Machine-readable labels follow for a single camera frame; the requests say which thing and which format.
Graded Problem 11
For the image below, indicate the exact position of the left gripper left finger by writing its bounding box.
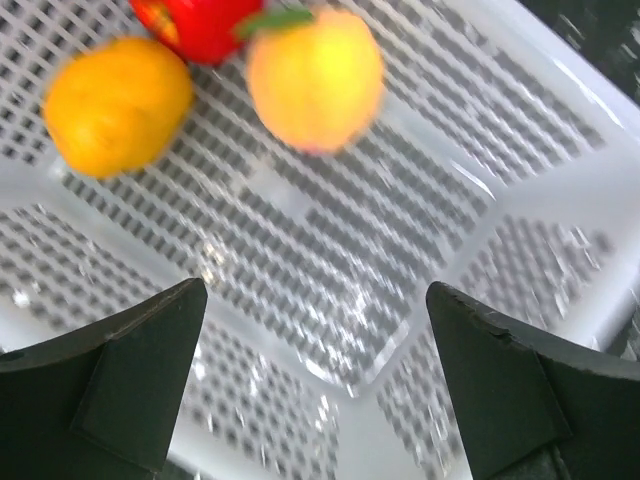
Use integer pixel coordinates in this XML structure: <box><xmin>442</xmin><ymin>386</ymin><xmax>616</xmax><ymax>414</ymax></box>
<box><xmin>1</xmin><ymin>278</ymin><xmax>208</xmax><ymax>479</ymax></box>

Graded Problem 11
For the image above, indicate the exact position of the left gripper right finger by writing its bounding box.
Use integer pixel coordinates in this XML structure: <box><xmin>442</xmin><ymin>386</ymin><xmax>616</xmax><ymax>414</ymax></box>
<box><xmin>426</xmin><ymin>281</ymin><xmax>639</xmax><ymax>479</ymax></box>

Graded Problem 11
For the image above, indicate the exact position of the red apple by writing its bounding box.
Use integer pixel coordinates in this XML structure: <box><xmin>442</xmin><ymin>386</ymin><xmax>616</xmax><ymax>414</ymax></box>
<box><xmin>129</xmin><ymin>0</ymin><xmax>266</xmax><ymax>65</ymax></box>

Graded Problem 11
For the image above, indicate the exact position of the yellow-pink peach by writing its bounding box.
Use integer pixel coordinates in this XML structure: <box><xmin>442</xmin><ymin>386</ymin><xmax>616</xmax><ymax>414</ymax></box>
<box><xmin>233</xmin><ymin>5</ymin><xmax>386</xmax><ymax>155</ymax></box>

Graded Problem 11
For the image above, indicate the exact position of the white plastic perforated basket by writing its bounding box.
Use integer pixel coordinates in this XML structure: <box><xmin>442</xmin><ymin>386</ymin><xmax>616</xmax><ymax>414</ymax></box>
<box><xmin>1</xmin><ymin>1</ymin><xmax>639</xmax><ymax>479</ymax></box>

